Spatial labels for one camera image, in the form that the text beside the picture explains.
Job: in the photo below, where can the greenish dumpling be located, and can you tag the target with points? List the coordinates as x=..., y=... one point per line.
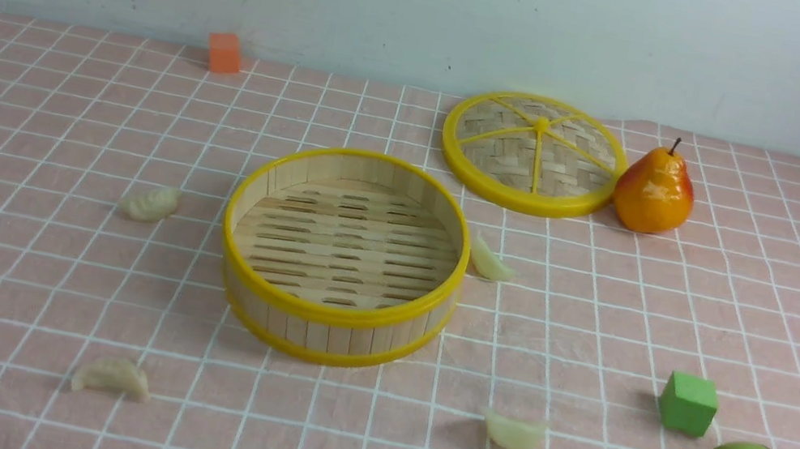
x=511, y=432
x=487, y=263

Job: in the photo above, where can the pale dumpling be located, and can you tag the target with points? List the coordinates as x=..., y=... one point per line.
x=151, y=206
x=113, y=374

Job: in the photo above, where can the yellow-rimmed bamboo steamer tray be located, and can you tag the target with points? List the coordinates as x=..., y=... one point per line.
x=343, y=257

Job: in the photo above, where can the yellow bamboo steamer lid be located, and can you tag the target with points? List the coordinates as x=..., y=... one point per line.
x=532, y=155

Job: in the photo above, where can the orange foam cube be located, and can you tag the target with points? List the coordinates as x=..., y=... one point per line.
x=224, y=53

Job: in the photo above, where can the orange-yellow toy pear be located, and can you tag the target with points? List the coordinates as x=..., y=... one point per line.
x=655, y=194

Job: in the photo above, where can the green foam cube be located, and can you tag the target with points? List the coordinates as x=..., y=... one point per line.
x=688, y=404

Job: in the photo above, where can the pink checked tablecloth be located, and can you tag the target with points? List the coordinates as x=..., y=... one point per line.
x=583, y=340

